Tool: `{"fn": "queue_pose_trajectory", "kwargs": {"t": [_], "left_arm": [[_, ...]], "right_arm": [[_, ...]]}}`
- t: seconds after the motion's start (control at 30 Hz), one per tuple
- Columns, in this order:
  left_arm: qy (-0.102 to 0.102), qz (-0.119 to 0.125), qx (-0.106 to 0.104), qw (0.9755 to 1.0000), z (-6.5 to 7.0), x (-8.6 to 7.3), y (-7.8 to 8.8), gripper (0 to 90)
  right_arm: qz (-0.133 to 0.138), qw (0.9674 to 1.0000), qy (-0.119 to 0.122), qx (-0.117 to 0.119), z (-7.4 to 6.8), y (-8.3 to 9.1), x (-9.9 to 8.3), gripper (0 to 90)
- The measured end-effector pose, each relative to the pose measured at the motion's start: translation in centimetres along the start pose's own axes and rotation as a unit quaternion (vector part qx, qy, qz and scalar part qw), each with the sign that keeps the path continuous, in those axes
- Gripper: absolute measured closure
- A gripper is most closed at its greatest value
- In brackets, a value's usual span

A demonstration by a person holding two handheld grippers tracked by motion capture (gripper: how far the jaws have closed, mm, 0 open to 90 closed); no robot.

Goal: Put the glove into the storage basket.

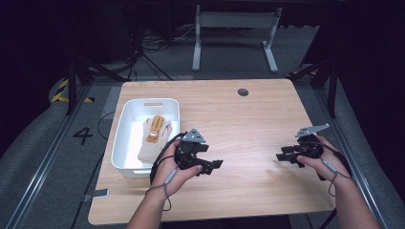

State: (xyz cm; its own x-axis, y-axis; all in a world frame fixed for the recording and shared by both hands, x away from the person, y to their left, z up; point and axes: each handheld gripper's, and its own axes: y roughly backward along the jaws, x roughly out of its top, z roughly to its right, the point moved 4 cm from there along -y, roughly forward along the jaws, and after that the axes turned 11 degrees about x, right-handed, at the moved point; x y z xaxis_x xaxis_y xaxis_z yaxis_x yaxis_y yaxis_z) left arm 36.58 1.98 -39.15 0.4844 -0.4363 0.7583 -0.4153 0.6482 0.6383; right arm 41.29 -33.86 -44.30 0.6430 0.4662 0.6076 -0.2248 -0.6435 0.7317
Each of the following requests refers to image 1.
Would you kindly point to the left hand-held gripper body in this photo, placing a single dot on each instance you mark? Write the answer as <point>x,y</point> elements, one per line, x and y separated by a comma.
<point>186,156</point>

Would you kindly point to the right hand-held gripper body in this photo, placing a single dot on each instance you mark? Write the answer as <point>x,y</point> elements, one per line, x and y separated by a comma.
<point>310,148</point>

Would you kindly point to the beige glove with face print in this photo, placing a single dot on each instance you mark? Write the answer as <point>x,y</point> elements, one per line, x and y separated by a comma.
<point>149,149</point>

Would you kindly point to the white plastic bin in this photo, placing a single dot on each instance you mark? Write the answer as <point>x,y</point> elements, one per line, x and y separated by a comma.
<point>130,140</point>

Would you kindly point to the person's right hand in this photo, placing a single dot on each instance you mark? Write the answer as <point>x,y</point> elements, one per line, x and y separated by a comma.
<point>328,168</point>

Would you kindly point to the person's left hand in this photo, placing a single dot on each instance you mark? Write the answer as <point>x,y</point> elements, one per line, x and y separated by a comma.
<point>167,178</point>

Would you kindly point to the black metal stand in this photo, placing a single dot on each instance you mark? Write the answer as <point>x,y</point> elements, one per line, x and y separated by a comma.
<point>332,89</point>
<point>72,86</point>

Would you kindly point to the dark round table grommet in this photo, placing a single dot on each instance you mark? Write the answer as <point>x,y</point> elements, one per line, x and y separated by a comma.
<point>243,92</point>

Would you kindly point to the yellow black hazard tape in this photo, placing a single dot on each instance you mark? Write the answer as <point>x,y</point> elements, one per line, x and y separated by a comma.
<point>60,90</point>

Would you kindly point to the aluminium floor rail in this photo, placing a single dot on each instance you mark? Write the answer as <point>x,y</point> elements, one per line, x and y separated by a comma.
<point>350,143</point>
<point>47,162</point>

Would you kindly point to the grey metal bracket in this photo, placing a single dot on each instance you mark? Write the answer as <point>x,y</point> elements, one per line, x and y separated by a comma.
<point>98,193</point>

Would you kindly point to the white metal desk frame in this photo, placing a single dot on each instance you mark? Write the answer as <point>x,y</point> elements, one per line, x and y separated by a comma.
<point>234,19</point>

